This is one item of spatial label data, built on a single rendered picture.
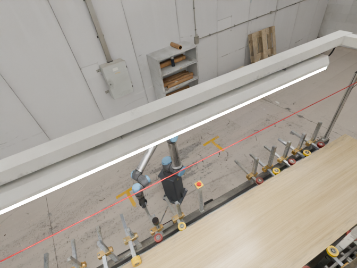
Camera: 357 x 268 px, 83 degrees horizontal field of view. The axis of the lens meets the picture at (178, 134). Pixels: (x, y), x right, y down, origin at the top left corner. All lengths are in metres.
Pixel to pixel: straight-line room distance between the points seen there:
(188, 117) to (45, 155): 0.55
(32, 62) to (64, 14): 0.84
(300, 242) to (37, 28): 4.00
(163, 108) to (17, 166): 0.54
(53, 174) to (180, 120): 0.53
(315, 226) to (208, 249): 1.00
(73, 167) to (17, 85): 3.12
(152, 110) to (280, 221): 1.80
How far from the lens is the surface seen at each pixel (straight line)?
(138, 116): 0.81
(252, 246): 2.16
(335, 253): 2.34
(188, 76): 4.40
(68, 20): 3.75
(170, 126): 0.87
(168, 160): 2.73
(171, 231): 2.42
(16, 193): 0.93
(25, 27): 3.72
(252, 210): 2.30
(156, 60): 3.83
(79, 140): 0.81
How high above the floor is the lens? 2.91
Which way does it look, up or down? 41 degrees down
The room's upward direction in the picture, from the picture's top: 10 degrees counter-clockwise
